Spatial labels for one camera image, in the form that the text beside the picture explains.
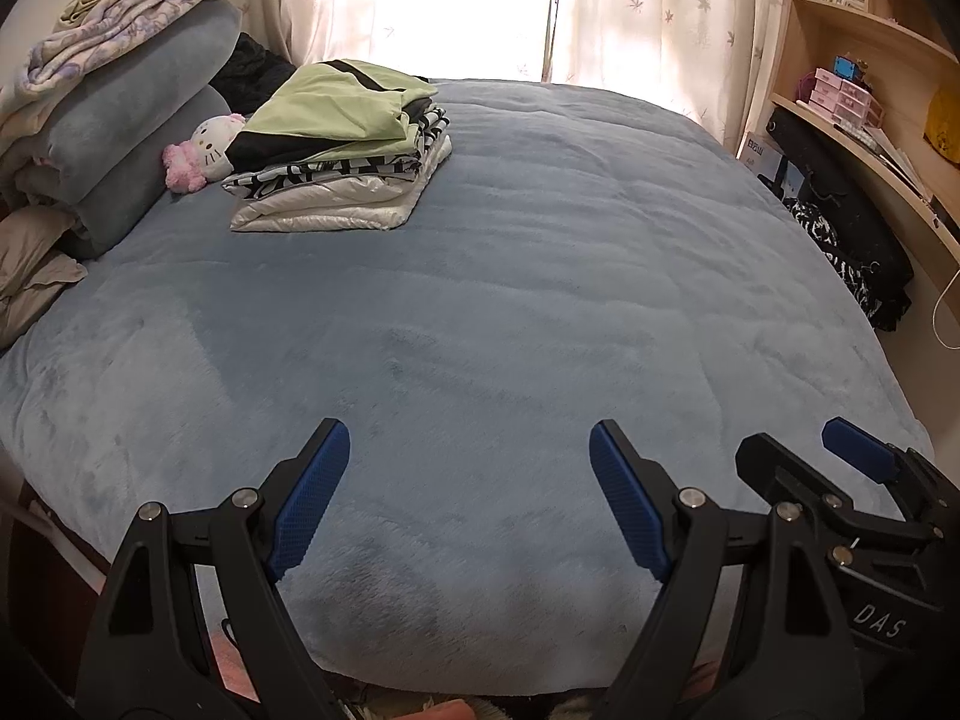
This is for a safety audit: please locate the black and white printed garment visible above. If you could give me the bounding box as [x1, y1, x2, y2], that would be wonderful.
[221, 103, 453, 200]

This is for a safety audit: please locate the pink drawer organizer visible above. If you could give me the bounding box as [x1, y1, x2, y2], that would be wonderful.
[795, 66, 886, 125]

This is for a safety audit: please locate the white cardboard box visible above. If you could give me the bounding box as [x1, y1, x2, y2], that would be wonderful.
[739, 131, 807, 200]

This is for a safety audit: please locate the floral quilt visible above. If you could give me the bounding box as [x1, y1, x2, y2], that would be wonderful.
[0, 0, 256, 158]

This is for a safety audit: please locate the green and black hoodie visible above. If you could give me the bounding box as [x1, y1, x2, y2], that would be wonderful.
[223, 60, 443, 173]

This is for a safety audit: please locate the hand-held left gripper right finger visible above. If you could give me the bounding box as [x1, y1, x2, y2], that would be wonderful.
[589, 420, 871, 720]

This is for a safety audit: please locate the dark wooden bed frame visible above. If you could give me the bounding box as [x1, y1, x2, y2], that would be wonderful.
[0, 480, 106, 616]

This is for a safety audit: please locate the white leaf-print curtain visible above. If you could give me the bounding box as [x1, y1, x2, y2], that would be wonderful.
[551, 0, 796, 143]
[281, 0, 567, 83]

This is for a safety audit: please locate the blue fleece blanket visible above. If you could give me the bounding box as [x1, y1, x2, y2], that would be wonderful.
[0, 77, 938, 698]

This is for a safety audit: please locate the white cable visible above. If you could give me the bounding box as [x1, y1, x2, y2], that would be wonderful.
[930, 264, 960, 350]

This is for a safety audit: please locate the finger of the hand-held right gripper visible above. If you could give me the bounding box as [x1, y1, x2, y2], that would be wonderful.
[821, 418, 953, 511]
[735, 431, 863, 541]

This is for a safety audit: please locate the black and white patterned cloth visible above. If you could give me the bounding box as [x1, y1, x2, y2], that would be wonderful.
[784, 199, 886, 320]

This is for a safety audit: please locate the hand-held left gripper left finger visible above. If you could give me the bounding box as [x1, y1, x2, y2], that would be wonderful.
[75, 418, 352, 720]

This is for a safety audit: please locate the white shiny folded jacket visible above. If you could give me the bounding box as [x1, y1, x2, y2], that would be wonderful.
[229, 136, 455, 233]

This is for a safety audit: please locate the stack of white papers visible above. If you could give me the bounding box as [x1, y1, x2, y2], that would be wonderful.
[855, 120, 938, 203]

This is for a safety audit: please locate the black bag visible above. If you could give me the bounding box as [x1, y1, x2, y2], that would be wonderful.
[761, 106, 916, 332]

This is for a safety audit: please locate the white and pink plush cat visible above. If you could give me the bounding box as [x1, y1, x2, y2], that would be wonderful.
[163, 112, 248, 194]

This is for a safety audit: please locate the beige pillow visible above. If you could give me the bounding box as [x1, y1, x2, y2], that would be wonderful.
[0, 202, 89, 350]

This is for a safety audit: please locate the yellow bag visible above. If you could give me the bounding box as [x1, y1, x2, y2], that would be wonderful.
[924, 82, 960, 166]

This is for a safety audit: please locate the wooden bookshelf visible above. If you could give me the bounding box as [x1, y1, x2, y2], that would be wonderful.
[739, 0, 960, 286]

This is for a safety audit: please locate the black clothing pile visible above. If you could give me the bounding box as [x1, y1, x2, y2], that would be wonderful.
[210, 31, 299, 110]

